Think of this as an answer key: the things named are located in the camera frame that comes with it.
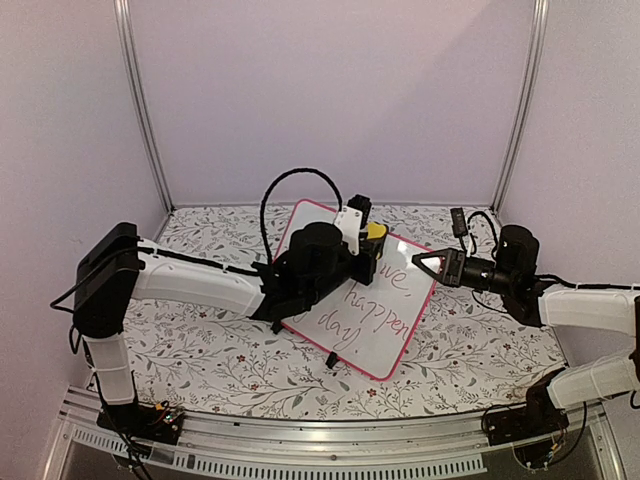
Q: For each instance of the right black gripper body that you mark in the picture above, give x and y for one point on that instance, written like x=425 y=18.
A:
x=495 y=282

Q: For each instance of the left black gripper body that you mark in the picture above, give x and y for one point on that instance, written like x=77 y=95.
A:
x=364 y=274

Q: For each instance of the yellow bone-shaped eraser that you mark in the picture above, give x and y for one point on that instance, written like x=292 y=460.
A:
x=376 y=231

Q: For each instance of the pink-framed whiteboard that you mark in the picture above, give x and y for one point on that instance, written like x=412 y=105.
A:
x=370 y=327

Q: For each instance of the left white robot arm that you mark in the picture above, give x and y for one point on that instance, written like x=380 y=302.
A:
x=123 y=266

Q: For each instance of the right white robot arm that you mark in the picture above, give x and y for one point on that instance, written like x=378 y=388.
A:
x=546 y=300

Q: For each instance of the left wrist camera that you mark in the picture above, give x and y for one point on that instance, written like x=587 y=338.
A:
x=352 y=221

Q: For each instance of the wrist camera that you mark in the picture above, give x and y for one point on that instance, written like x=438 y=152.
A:
x=352 y=221
x=459 y=225

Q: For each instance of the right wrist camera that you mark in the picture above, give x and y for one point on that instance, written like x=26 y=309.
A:
x=459 y=225

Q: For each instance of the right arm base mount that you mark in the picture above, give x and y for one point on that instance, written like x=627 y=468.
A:
x=536 y=431

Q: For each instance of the front aluminium rail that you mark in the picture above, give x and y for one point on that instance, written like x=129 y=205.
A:
x=213 y=446

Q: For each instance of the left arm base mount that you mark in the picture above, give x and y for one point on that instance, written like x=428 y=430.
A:
x=160 y=423

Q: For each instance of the right aluminium frame post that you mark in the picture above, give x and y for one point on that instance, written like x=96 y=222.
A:
x=526 y=95

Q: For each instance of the aluminium frame post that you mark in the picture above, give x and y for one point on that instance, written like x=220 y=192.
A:
x=123 y=17
x=526 y=95

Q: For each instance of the rear aluminium table rail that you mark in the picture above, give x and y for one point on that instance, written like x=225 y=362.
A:
x=332 y=204

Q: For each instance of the left aluminium frame post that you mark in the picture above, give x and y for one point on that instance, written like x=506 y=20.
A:
x=123 y=17

